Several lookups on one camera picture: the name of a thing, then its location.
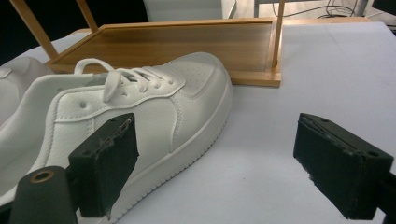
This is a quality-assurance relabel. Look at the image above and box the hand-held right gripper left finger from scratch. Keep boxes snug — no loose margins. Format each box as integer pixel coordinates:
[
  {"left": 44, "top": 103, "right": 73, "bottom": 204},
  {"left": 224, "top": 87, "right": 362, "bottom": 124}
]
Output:
[{"left": 66, "top": 112, "right": 140, "bottom": 218}]

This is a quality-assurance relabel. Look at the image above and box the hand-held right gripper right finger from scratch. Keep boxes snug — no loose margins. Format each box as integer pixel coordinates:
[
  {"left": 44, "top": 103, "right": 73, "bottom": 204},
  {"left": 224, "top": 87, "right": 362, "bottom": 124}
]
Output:
[{"left": 292, "top": 112, "right": 395, "bottom": 220}]

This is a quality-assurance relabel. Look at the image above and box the white sneaker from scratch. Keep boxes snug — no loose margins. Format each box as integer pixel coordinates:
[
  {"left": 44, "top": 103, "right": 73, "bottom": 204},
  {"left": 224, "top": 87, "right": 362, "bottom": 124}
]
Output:
[
  {"left": 0, "top": 55, "right": 56, "bottom": 125},
  {"left": 0, "top": 51, "right": 234, "bottom": 224}
]

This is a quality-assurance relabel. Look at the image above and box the wooden shoe rack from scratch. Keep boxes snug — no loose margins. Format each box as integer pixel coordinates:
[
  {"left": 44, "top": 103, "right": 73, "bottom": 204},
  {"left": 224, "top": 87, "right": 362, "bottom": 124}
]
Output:
[{"left": 8, "top": 0, "right": 286, "bottom": 89}]

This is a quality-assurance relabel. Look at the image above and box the dark monitor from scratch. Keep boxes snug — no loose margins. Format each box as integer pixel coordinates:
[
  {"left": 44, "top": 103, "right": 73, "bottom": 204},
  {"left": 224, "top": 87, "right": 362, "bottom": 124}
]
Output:
[{"left": 371, "top": 0, "right": 396, "bottom": 17}]

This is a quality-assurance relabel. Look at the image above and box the white furniture piece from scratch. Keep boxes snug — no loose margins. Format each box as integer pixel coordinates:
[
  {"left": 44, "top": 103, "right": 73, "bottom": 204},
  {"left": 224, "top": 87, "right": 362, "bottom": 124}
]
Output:
[{"left": 143, "top": 0, "right": 237, "bottom": 23}]

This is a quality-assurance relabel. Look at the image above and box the black background cable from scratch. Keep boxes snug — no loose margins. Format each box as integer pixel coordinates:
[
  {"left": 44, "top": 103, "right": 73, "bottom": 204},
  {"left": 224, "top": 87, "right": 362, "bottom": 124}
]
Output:
[{"left": 272, "top": 0, "right": 357, "bottom": 19}]

